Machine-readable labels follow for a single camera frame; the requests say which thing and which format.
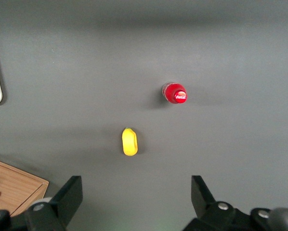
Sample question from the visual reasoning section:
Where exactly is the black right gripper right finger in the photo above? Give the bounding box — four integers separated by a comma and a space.
182, 175, 236, 231

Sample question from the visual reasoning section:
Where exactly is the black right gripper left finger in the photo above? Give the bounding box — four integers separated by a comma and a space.
25, 175, 83, 231

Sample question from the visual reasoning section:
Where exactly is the wooden cabinet drawer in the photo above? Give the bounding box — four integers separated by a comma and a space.
0, 161, 43, 216

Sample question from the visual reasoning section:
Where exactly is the wooden two-drawer cabinet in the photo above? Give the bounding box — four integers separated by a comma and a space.
0, 157, 50, 217

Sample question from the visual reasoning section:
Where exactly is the yellow lemon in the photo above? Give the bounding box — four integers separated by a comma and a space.
121, 127, 139, 156

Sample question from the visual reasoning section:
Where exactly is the red cola bottle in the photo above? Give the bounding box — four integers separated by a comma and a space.
161, 81, 187, 104

